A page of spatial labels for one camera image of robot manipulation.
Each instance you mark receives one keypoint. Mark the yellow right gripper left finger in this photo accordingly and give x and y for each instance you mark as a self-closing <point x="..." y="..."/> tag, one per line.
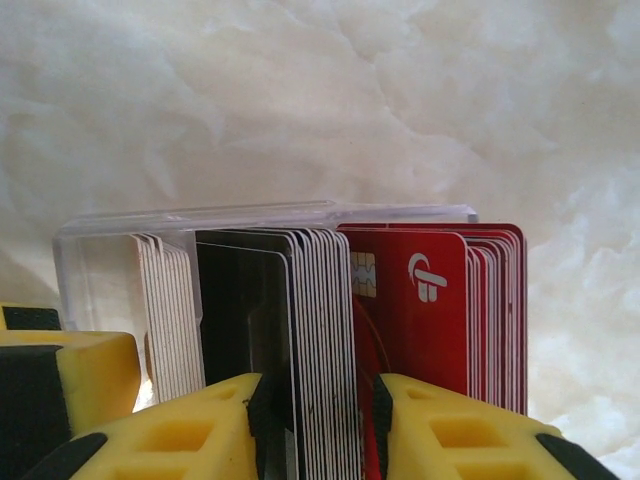
<point x="175" y="440"/>

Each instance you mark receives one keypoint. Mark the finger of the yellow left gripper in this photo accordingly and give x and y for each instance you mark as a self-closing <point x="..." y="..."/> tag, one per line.
<point x="30" y="319"/>
<point x="95" y="370"/>

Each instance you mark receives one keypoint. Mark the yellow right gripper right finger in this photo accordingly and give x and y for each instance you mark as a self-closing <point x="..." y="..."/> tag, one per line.
<point x="475" y="440"/>

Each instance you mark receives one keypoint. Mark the black credit card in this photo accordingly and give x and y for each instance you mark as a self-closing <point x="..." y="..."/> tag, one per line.
<point x="235" y="300"/>

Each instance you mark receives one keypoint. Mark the gold card stack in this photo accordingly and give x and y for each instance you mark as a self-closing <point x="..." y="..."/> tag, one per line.
<point x="170" y="320"/>

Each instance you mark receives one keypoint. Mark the red card stack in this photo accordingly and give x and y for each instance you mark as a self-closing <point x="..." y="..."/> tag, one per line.
<point x="500" y="325"/>

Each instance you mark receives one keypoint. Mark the red chip card white logo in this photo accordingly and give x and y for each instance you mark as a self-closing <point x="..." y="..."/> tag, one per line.
<point x="425" y="325"/>

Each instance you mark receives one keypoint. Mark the black card stack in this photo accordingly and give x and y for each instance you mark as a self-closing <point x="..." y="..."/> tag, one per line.
<point x="325" y="325"/>

